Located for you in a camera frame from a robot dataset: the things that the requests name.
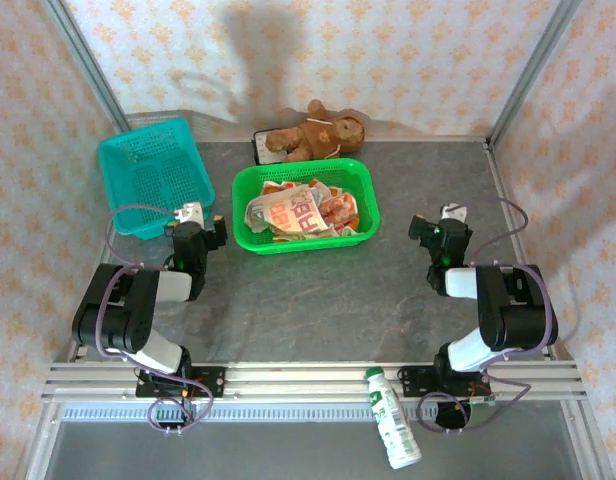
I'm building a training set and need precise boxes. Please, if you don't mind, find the green plastic basket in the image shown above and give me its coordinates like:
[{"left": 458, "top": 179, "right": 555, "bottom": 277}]
[{"left": 231, "top": 157, "right": 382, "bottom": 256}]

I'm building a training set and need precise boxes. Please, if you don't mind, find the bright orange white print towel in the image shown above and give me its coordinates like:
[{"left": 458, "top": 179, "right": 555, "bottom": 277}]
[{"left": 260, "top": 178, "right": 302, "bottom": 197}]

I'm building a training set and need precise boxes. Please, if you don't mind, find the ABB lettered orange blue towel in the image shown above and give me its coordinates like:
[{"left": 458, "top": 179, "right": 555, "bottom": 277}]
[{"left": 244, "top": 182, "right": 342, "bottom": 241}]

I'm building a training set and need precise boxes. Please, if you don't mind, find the salmon jellyfish print towel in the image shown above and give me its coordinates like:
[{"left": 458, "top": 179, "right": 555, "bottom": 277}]
[{"left": 315, "top": 185, "right": 363, "bottom": 236}]

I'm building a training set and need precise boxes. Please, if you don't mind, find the teal plastic basket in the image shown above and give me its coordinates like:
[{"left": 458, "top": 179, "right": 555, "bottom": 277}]
[{"left": 97, "top": 118, "right": 217, "bottom": 241}]

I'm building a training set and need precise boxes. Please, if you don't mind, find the black white small device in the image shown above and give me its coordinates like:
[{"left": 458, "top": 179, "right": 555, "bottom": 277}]
[{"left": 251, "top": 128, "right": 289, "bottom": 166}]

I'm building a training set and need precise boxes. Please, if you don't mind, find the brown teddy bear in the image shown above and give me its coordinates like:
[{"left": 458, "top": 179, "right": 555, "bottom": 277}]
[{"left": 265, "top": 98, "right": 367, "bottom": 164}]

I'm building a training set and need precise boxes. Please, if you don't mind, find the white green plastic bottle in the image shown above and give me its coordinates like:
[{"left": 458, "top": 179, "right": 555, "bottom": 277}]
[{"left": 365, "top": 366, "right": 423, "bottom": 470}]

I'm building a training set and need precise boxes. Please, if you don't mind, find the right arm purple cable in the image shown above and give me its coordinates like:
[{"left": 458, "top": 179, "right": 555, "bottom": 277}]
[{"left": 416, "top": 197, "right": 560, "bottom": 434}]

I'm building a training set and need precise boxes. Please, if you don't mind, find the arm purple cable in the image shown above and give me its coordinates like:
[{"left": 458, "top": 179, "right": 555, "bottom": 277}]
[
  {"left": 95, "top": 203, "right": 215, "bottom": 435},
  {"left": 416, "top": 197, "right": 560, "bottom": 434}
]

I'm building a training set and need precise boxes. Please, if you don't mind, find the aluminium table side rail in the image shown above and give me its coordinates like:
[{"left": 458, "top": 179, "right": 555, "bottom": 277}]
[
  {"left": 67, "top": 227, "right": 120, "bottom": 362},
  {"left": 482, "top": 141, "right": 559, "bottom": 361}
]

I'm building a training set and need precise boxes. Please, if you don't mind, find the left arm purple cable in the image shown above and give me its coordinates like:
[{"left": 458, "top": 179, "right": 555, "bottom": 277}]
[{"left": 95, "top": 203, "right": 215, "bottom": 435}]

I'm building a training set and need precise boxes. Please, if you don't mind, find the aluminium table back rail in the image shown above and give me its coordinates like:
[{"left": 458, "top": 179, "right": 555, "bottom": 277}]
[{"left": 362, "top": 132, "right": 492, "bottom": 146}]

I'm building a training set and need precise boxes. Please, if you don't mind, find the long aluminium base rail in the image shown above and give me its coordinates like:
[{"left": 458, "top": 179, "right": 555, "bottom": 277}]
[{"left": 42, "top": 360, "right": 587, "bottom": 401}]

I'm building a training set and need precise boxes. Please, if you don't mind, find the grey slotted cable duct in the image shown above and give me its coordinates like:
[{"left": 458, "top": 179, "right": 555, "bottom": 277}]
[{"left": 62, "top": 403, "right": 439, "bottom": 424}]

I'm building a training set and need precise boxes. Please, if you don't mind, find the aluminium frame post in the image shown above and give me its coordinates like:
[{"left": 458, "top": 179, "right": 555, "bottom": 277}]
[
  {"left": 42, "top": 0, "right": 132, "bottom": 134},
  {"left": 487, "top": 0, "right": 582, "bottom": 146}
]

